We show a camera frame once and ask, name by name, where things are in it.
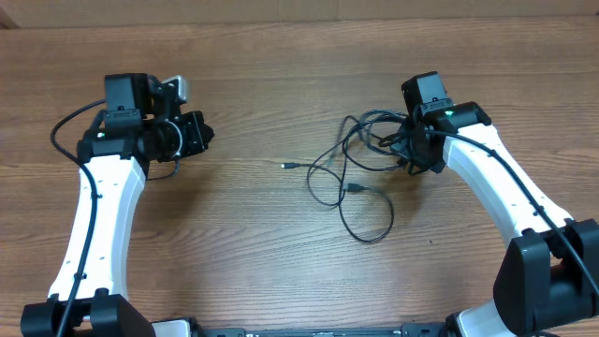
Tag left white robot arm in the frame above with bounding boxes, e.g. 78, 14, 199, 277
21, 73, 214, 337

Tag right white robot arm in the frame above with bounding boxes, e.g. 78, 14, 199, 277
380, 72, 598, 336

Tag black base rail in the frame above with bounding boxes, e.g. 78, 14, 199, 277
201, 322, 457, 337

